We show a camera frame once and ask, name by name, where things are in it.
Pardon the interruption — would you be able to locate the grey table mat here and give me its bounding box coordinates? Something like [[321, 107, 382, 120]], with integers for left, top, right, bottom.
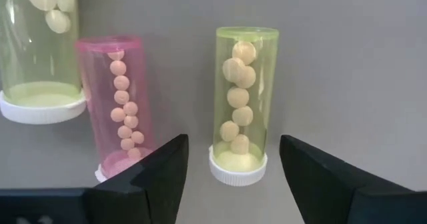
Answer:
[[0, 0, 427, 224]]

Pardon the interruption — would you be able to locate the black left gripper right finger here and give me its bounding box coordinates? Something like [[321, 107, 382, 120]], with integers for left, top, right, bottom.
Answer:
[[279, 134, 427, 224]]

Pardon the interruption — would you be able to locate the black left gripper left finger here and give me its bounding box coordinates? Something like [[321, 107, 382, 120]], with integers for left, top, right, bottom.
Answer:
[[85, 133, 189, 224]]

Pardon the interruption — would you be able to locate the pink pill bottle white cap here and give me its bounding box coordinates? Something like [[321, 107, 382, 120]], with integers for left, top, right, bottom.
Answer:
[[75, 35, 158, 184]]

